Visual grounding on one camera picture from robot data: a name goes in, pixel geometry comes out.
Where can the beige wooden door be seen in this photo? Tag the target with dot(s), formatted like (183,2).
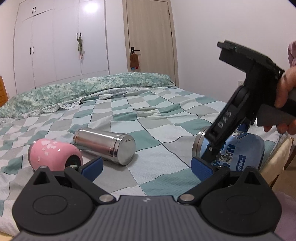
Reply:
(149,27)

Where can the stainless steel thermos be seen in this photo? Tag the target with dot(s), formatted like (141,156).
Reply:
(116,147)

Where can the black door handle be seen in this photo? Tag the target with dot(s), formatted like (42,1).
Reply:
(133,50)

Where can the person's right hand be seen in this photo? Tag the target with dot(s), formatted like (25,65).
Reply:
(285,85)

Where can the white wardrobe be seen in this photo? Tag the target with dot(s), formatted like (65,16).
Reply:
(46,47)

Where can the blue cartoon printed cup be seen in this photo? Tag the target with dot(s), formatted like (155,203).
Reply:
(240,150)

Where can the green floral duvet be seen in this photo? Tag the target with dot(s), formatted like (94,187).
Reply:
(50,98)

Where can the green hanging ornament on wardrobe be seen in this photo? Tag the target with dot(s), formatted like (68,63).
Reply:
(80,46)

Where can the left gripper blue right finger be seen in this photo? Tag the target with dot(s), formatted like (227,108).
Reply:
(203,170)

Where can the bed with checkered sheet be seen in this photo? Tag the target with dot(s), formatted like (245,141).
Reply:
(163,121)

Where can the white wall socket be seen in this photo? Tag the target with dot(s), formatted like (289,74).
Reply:
(240,83)

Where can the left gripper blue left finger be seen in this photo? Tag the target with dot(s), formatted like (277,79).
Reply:
(91,170)

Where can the orange wooden headboard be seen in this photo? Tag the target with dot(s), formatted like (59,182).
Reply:
(3,94)

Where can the pink ceramic cup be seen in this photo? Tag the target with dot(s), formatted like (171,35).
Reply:
(53,154)

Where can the brown plush toy on handle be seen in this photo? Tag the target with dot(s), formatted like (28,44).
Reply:
(134,62)

